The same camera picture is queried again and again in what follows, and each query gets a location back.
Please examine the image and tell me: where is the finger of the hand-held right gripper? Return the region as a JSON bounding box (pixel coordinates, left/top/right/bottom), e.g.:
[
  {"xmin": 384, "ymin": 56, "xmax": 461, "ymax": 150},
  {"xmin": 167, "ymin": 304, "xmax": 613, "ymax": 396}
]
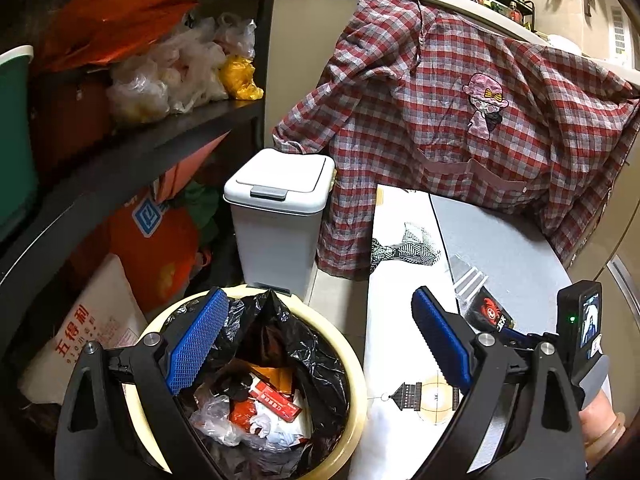
[{"xmin": 494, "ymin": 325, "xmax": 540, "ymax": 352}]

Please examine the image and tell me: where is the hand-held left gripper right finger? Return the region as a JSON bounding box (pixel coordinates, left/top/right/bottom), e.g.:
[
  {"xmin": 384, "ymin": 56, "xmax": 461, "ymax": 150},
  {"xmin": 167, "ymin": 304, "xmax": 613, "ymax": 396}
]
[{"xmin": 411, "ymin": 285, "xmax": 587, "ymax": 480}]

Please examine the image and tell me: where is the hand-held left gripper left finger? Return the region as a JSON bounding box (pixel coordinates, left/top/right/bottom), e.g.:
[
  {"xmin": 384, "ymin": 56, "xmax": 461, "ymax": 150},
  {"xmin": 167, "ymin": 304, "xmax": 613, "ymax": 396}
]
[{"xmin": 54, "ymin": 287, "xmax": 230, "ymax": 480}]

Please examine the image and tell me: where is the clear plastic bag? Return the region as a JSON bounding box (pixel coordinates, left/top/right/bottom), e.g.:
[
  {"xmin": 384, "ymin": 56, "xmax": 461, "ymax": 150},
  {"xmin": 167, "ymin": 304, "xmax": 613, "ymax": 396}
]
[{"xmin": 189, "ymin": 391, "xmax": 267, "ymax": 449}]

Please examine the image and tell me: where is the yellow round waste bin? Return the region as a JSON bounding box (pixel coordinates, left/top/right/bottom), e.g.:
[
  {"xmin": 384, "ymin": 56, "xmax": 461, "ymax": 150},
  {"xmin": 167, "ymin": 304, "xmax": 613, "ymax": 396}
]
[{"xmin": 120, "ymin": 284, "xmax": 369, "ymax": 480}]

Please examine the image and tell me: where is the person's right hand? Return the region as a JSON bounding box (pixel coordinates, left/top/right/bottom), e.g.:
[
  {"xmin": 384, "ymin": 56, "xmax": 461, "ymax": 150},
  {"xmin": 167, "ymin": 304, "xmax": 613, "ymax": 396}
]
[{"xmin": 580, "ymin": 391, "xmax": 628, "ymax": 467}]

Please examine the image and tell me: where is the black packet with red logo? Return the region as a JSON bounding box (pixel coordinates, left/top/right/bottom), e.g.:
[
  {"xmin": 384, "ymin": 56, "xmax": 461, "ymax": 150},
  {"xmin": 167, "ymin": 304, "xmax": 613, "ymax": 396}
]
[{"xmin": 462, "ymin": 284, "xmax": 516, "ymax": 334}]

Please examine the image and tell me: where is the white printed paper sheet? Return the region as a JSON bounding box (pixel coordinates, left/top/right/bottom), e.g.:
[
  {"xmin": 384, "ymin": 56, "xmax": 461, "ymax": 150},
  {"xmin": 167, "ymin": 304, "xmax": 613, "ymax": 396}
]
[{"xmin": 347, "ymin": 183, "xmax": 482, "ymax": 480}]

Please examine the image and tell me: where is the clear plastic sleeve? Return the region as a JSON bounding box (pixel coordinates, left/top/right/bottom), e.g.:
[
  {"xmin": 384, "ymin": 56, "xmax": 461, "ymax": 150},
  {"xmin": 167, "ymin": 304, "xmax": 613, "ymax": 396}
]
[{"xmin": 447, "ymin": 252, "xmax": 490, "ymax": 304}]

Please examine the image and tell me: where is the orange bag with blue logo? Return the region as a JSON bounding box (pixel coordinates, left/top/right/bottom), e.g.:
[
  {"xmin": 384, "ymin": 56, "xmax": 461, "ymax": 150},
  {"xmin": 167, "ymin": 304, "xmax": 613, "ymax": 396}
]
[{"xmin": 65, "ymin": 135, "xmax": 227, "ymax": 317}]

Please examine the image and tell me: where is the white sack with red print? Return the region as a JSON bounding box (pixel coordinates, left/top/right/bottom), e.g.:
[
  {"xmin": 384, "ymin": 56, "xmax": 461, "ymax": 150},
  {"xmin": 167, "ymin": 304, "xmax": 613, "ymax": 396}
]
[{"xmin": 17, "ymin": 252, "xmax": 152, "ymax": 407}]

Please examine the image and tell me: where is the white printed wrapper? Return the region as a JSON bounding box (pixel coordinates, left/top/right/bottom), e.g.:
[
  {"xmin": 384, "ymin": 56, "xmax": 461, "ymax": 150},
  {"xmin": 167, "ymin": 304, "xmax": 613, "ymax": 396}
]
[{"xmin": 250, "ymin": 402, "xmax": 314, "ymax": 452}]

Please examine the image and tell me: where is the white pedal bin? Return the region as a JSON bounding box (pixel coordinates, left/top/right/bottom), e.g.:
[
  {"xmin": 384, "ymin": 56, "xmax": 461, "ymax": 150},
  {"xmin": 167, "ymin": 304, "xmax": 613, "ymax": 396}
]
[{"xmin": 223, "ymin": 148, "xmax": 336, "ymax": 307}]

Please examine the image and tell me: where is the green plastic bag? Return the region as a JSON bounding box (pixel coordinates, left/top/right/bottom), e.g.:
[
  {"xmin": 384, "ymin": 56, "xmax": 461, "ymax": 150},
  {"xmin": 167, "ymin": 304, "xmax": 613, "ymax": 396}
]
[{"xmin": 170, "ymin": 180, "xmax": 222, "ymax": 247}]

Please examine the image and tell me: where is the black shelf unit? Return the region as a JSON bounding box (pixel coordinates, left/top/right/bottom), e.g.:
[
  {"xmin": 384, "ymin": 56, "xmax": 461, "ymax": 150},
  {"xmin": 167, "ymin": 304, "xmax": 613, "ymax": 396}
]
[{"xmin": 0, "ymin": 0, "xmax": 281, "ymax": 357}]

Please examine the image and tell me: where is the red plaid shirt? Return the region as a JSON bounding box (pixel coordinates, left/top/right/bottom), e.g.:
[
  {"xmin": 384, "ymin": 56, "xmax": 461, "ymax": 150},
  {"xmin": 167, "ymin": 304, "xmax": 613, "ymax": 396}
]
[{"xmin": 272, "ymin": 0, "xmax": 640, "ymax": 282}]

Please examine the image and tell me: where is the yellow plastic bag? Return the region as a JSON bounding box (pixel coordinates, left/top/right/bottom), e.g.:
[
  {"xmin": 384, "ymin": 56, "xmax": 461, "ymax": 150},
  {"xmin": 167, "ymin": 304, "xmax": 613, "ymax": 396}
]
[{"xmin": 217, "ymin": 54, "xmax": 265, "ymax": 102}]

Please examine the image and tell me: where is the pile of pale plastic bags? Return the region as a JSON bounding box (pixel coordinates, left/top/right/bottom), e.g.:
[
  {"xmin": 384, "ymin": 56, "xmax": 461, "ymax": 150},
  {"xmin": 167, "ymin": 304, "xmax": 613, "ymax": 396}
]
[{"xmin": 105, "ymin": 12, "xmax": 259, "ymax": 126}]

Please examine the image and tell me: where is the green plastic tub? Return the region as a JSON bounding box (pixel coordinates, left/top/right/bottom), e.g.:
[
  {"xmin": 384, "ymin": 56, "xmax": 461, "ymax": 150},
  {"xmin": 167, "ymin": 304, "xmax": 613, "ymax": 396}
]
[{"xmin": 0, "ymin": 45, "xmax": 42, "ymax": 242}]

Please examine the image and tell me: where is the crumpled orange bag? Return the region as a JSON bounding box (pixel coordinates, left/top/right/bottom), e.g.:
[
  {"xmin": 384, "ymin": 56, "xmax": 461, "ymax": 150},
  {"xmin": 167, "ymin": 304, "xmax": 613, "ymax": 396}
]
[{"xmin": 30, "ymin": 0, "xmax": 202, "ymax": 77}]

